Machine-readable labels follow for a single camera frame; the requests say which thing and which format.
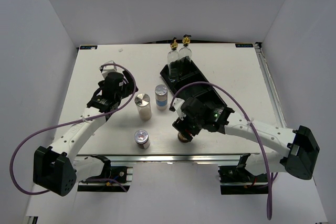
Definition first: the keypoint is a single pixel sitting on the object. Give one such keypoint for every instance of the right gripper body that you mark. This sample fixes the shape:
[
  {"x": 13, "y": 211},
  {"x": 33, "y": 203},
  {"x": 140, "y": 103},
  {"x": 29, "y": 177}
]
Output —
[{"x": 193, "y": 126}]

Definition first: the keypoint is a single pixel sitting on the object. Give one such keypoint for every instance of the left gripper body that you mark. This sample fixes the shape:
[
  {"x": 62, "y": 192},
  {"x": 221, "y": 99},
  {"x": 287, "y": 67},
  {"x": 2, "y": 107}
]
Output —
[{"x": 127, "y": 89}]

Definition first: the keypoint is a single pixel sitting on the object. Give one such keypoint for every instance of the red-lid brown sauce jar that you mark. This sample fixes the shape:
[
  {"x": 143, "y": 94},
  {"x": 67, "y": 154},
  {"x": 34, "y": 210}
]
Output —
[{"x": 183, "y": 138}]

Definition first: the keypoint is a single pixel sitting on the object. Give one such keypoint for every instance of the silver-lid white powder jar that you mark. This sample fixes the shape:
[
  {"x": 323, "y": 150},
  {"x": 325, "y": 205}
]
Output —
[{"x": 142, "y": 102}]

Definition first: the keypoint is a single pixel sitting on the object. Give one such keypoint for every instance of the blue-label spice shaker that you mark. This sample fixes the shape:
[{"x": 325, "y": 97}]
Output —
[{"x": 161, "y": 93}]

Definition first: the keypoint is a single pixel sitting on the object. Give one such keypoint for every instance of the silver-lid dark spice jar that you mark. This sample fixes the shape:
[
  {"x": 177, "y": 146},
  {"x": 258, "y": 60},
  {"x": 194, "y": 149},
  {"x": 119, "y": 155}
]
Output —
[{"x": 141, "y": 137}]

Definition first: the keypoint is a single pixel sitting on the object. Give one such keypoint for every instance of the dark sauce glass bottle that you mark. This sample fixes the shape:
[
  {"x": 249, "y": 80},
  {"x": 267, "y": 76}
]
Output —
[{"x": 185, "y": 55}]

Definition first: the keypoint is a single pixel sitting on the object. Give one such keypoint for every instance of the clear glass oil bottle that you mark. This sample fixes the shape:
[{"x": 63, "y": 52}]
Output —
[{"x": 173, "y": 61}]

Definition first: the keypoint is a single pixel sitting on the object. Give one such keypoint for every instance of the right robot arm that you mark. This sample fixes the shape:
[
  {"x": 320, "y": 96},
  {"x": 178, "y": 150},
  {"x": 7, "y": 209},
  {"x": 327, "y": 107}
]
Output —
[{"x": 293, "y": 151}]

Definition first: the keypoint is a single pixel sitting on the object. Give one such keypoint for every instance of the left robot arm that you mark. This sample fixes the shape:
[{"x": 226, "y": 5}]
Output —
[{"x": 55, "y": 167}]

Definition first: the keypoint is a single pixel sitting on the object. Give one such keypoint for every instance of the black three-compartment tray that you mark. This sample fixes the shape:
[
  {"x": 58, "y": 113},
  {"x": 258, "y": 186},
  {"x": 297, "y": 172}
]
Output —
[{"x": 194, "y": 84}]

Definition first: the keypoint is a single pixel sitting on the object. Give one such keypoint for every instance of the left blue table sticker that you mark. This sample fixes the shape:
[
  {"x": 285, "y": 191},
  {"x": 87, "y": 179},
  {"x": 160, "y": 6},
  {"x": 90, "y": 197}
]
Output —
[{"x": 88, "y": 47}]

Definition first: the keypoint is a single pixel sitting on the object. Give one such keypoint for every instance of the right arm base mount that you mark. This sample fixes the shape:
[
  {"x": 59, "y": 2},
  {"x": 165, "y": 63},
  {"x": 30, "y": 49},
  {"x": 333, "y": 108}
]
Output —
[{"x": 236, "y": 180}]

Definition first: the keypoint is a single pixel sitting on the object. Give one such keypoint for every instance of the aluminium table side rail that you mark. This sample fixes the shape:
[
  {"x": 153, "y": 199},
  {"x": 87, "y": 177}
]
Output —
[{"x": 270, "y": 85}]

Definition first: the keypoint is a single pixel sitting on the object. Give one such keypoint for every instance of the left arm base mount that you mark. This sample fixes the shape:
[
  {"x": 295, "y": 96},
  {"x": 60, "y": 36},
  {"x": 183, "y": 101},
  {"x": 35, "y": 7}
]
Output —
[{"x": 110, "y": 176}]

